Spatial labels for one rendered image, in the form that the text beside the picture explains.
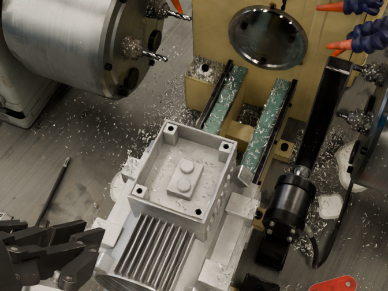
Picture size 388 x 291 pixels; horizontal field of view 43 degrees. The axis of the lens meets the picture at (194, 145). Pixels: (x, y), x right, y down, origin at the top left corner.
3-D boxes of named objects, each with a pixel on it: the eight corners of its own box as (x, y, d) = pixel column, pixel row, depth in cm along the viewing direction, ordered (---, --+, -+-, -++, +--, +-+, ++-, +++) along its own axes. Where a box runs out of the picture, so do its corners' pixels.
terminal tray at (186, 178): (167, 145, 71) (163, 118, 64) (237, 169, 68) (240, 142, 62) (131, 218, 65) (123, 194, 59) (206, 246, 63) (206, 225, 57)
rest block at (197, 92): (196, 87, 110) (194, 51, 100) (224, 96, 109) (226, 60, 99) (185, 107, 108) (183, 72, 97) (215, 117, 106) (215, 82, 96)
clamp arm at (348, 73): (295, 159, 78) (330, 50, 56) (313, 165, 77) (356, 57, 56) (288, 177, 76) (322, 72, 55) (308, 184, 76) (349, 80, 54)
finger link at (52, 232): (46, 257, 48) (40, 254, 48) (78, 246, 54) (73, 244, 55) (56, 228, 47) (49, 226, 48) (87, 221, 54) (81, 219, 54)
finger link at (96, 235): (70, 234, 47) (77, 237, 47) (100, 226, 54) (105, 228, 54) (60, 264, 47) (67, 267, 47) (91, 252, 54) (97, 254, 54)
